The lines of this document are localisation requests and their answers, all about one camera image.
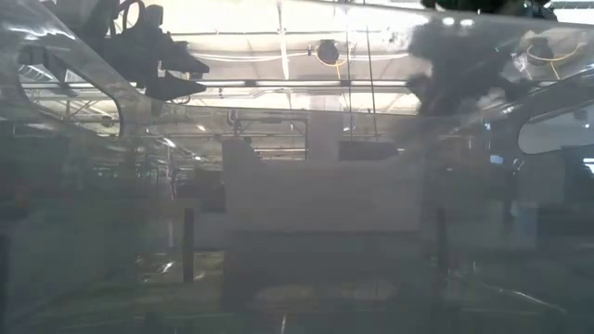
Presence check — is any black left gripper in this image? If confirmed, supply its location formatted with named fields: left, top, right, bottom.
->
left=99, top=0, right=211, bottom=102

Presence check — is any long ceiling light strip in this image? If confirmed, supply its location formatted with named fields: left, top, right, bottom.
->
left=194, top=79, right=409, bottom=88

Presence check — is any white partition panel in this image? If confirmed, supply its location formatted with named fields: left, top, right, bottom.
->
left=221, top=137, right=424, bottom=233

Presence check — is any clear plastic bin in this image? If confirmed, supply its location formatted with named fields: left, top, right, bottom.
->
left=0, top=0, right=594, bottom=334

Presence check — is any yellow cable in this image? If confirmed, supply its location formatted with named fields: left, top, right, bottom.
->
left=314, top=45, right=348, bottom=80

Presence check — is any black overhead camera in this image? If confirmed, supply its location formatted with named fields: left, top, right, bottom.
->
left=316, top=39, right=341, bottom=66

